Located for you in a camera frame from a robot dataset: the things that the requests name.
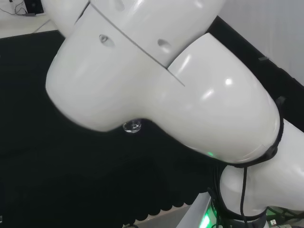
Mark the black box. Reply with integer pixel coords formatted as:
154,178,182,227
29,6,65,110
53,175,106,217
24,0,45,14

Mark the black bench cloth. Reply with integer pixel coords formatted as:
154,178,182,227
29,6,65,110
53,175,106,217
0,15,304,228

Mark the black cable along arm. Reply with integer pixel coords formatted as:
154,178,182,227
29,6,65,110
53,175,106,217
239,165,249,228

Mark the thin dark floor cable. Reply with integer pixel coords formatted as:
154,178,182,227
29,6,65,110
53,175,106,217
0,1,36,18

